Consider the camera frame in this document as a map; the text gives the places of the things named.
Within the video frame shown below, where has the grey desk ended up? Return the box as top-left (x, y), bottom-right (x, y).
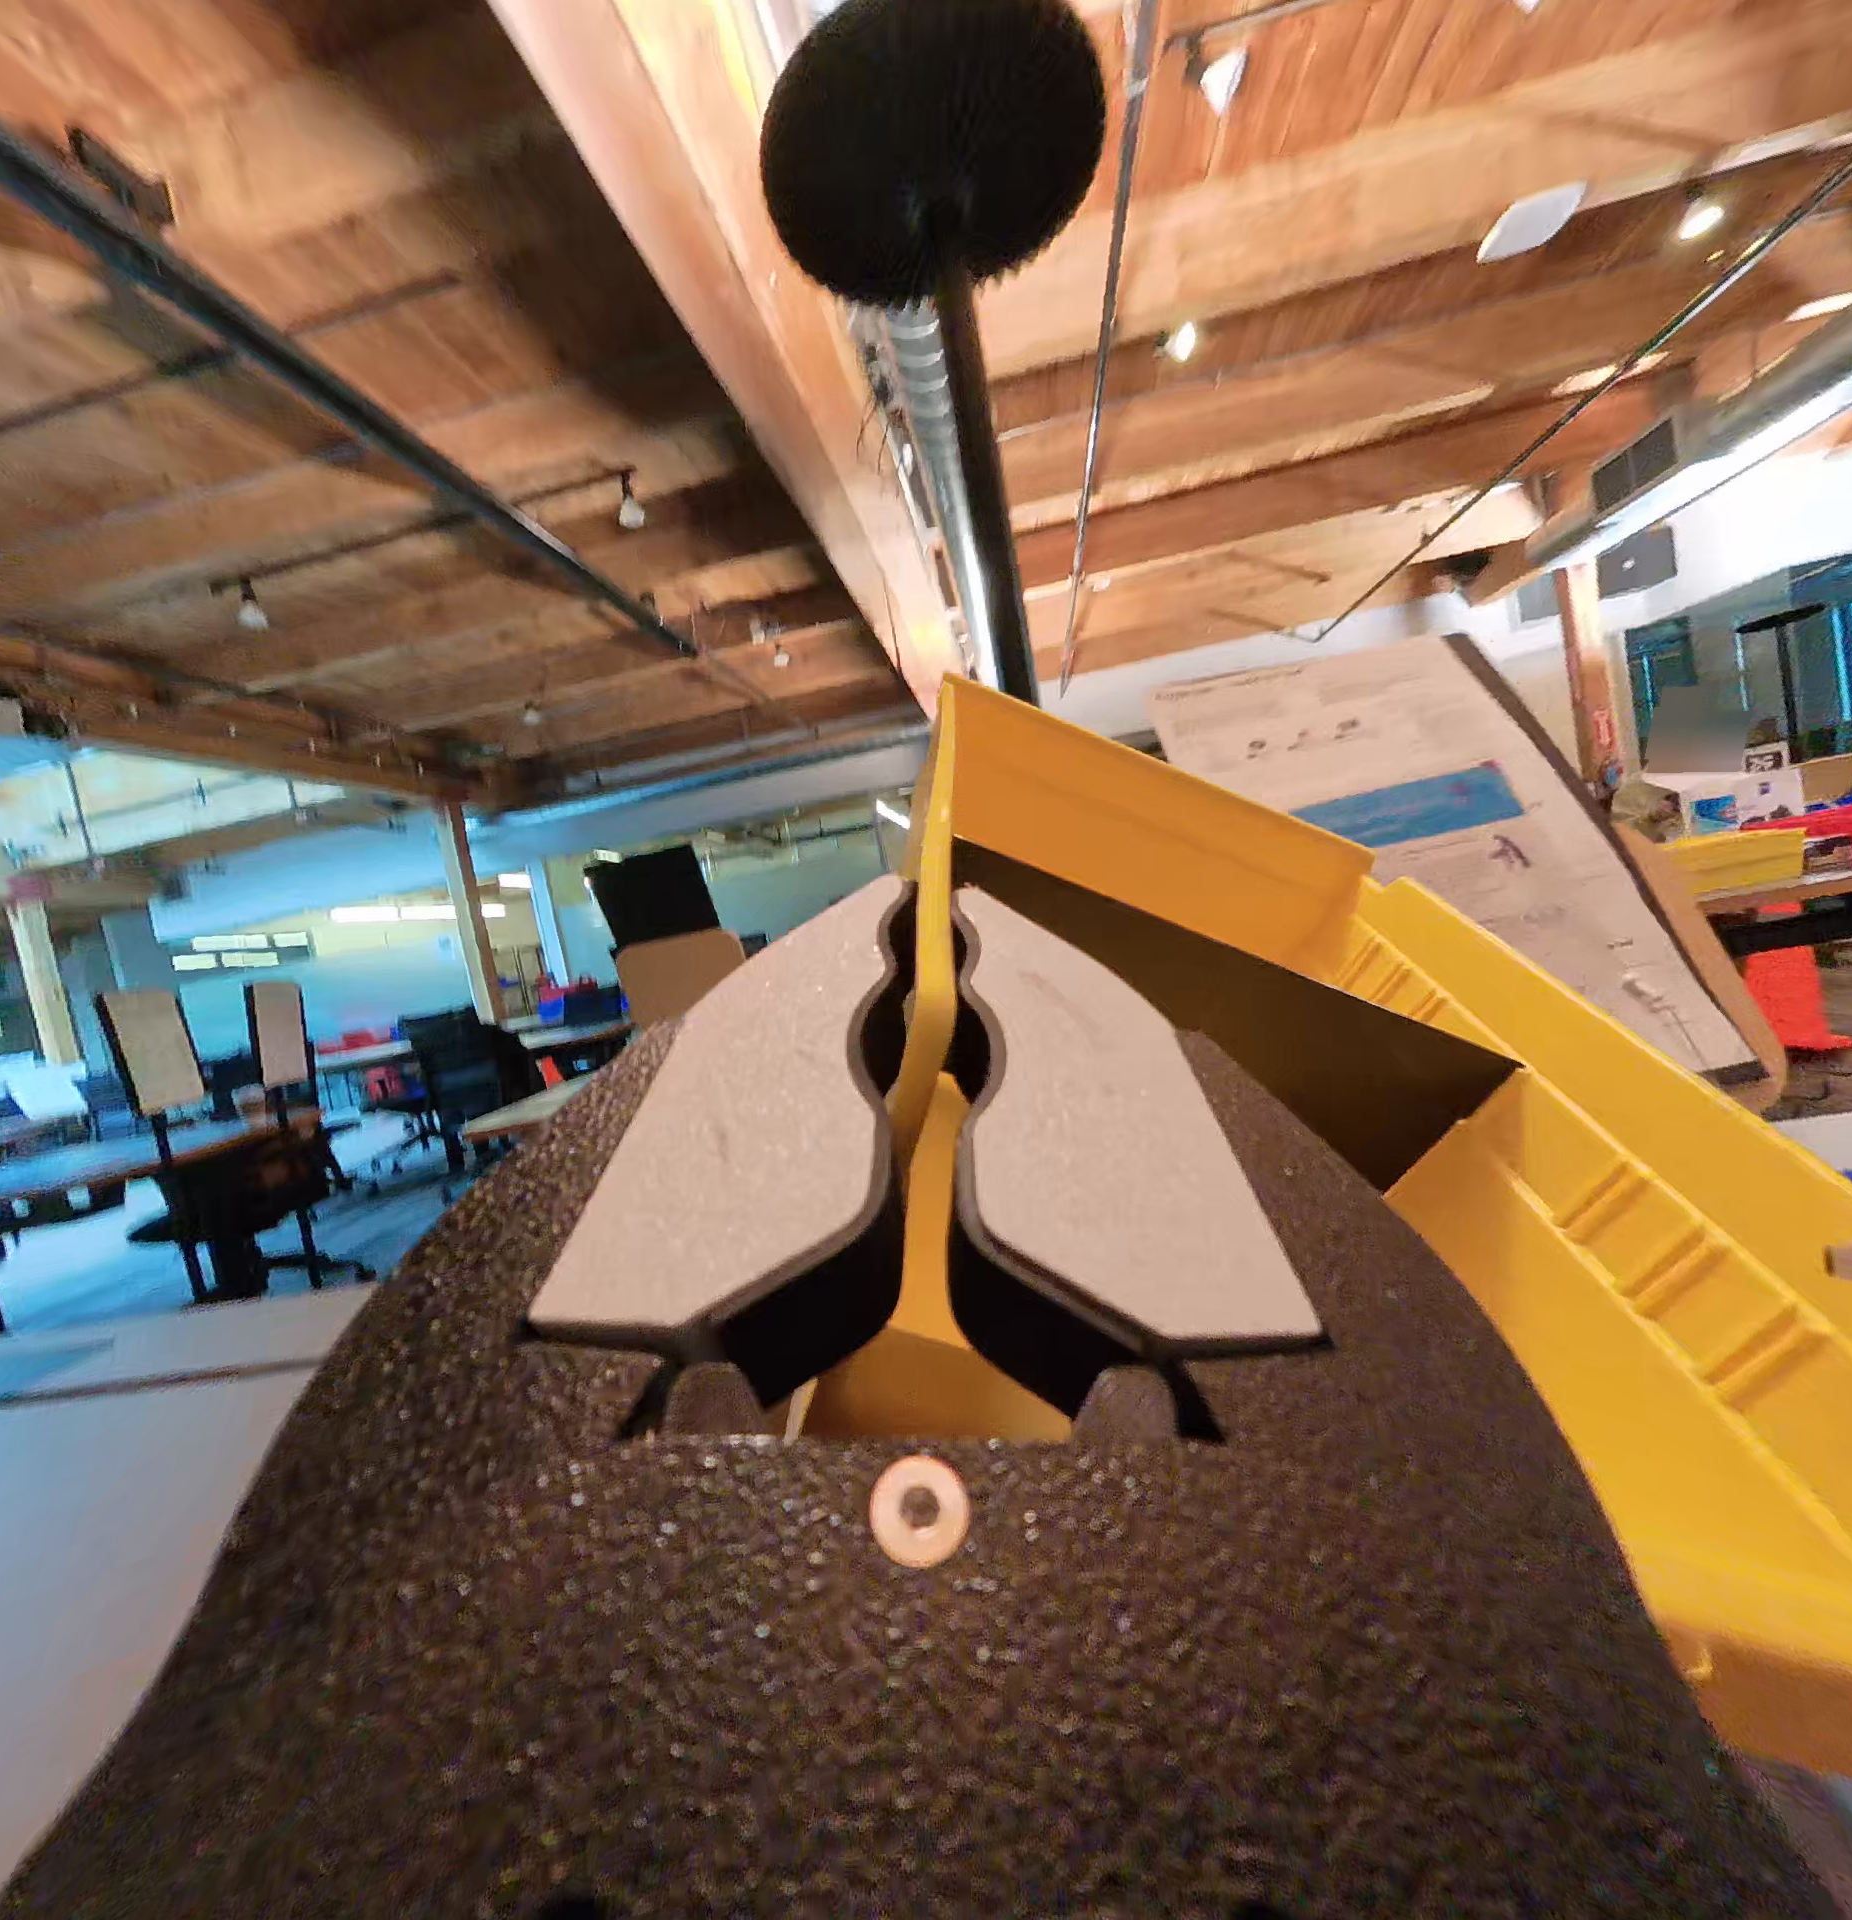
top-left (0, 1282), bottom-right (388, 1907)

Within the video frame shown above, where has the wooden instruction board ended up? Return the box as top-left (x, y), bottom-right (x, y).
top-left (1150, 631), bottom-right (1790, 1110)

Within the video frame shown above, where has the black monitor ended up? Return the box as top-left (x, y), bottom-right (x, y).
top-left (584, 844), bottom-right (721, 951)

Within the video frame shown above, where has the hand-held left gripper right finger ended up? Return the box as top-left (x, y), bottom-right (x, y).
top-left (947, 883), bottom-right (1326, 1420)

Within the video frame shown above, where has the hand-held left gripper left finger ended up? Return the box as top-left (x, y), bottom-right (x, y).
top-left (524, 877), bottom-right (915, 1405)

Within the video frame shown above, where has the orange traffic cone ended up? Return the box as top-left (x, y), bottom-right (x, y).
top-left (1743, 906), bottom-right (1852, 1051)

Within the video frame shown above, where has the silver ventilation duct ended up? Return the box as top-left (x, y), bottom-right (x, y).
top-left (858, 300), bottom-right (1004, 693)

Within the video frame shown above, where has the paper instruction sheet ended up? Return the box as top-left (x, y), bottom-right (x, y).
top-left (1150, 636), bottom-right (1753, 1074)

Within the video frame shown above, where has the black fuzzy ball on pole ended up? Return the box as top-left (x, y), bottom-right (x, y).
top-left (758, 0), bottom-right (1108, 708)

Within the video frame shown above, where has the yellow plastic bin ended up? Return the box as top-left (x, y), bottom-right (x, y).
top-left (782, 675), bottom-right (1852, 1788)

